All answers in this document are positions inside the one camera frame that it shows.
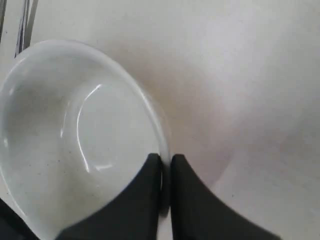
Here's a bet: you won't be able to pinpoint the stainless steel table knife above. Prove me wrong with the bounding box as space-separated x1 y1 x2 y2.
0 0 7 41

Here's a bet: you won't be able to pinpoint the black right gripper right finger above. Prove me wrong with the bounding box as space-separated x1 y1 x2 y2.
170 154 278 240

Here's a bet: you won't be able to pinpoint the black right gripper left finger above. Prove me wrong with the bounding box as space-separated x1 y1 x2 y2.
57 153 162 240

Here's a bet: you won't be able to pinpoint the white ceramic bowl black flowers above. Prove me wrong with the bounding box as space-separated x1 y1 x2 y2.
0 40 171 240

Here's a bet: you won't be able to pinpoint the stainless steel fork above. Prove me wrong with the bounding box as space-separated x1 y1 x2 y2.
14 0 39 57

